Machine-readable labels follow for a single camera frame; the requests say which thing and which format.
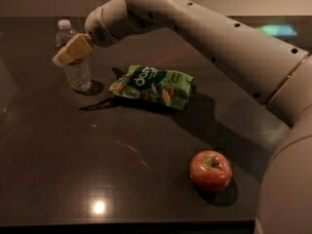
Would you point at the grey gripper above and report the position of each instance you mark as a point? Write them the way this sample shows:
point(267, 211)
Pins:
point(95, 26)

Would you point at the clear plastic water bottle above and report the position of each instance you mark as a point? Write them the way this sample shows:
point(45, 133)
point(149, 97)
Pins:
point(78, 72)

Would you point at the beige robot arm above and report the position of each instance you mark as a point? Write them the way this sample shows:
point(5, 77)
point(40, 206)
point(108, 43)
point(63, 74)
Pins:
point(278, 75)

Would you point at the red apple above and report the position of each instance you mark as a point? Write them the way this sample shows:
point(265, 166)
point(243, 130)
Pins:
point(210, 171)

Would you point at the green snack bag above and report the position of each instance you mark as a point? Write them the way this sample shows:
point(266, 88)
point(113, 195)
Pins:
point(168, 87)

